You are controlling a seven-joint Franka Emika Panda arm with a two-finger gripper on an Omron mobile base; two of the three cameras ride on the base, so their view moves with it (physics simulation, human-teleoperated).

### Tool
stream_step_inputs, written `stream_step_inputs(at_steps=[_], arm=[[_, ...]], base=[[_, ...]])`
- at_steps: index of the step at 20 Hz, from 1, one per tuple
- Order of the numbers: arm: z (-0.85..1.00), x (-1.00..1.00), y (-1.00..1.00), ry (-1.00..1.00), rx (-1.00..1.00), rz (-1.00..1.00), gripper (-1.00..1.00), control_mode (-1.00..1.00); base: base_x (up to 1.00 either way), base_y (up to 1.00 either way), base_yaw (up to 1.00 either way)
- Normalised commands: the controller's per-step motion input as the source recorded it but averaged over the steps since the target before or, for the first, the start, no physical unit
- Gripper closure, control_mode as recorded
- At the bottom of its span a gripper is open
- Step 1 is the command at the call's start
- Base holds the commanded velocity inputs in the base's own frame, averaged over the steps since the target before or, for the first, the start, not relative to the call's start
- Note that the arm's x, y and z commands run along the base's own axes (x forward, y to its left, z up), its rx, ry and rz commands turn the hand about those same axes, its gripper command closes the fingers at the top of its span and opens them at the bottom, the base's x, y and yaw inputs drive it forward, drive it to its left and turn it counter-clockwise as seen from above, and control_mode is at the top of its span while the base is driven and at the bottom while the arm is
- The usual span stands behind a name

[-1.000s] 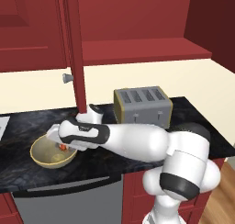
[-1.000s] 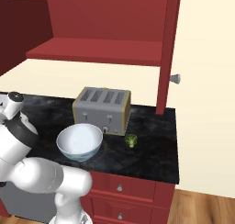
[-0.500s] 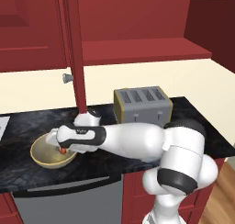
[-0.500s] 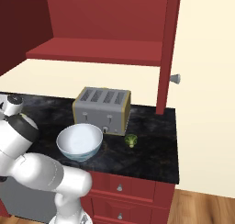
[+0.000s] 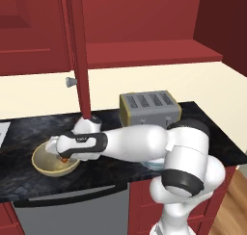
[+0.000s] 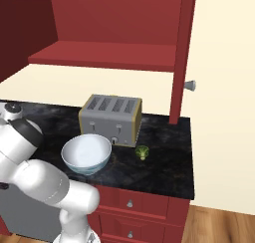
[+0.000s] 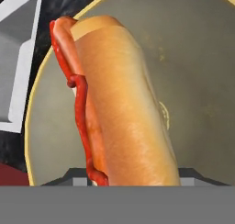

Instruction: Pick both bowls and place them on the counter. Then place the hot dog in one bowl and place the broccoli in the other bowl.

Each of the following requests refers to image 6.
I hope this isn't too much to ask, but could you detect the grey round door knob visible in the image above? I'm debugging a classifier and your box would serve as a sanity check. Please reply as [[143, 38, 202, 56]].
[[183, 80, 197, 93]]

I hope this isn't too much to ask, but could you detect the green broccoli floret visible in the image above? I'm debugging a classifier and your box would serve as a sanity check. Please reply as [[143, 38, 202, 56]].
[[134, 144, 150, 161]]

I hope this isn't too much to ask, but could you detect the grey dishwasher front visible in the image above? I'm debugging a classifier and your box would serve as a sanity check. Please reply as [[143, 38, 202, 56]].
[[0, 182, 63, 243]]

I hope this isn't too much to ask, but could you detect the grey four-slot toaster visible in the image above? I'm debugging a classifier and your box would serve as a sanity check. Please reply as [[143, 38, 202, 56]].
[[78, 94, 143, 148]]

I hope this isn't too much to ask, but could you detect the red open cupboard door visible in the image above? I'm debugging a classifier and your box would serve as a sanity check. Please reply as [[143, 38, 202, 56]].
[[168, 0, 199, 125]]

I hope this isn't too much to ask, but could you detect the red drawer front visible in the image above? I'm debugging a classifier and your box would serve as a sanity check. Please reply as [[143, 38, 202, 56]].
[[98, 213, 166, 243], [94, 184, 169, 218]]

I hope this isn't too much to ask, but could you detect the white blue-rimmed bowl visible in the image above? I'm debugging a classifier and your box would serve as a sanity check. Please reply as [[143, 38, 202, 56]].
[[61, 133, 113, 176]]

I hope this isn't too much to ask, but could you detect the red wall cupboard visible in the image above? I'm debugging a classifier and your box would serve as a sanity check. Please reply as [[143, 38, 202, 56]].
[[0, 0, 184, 84]]

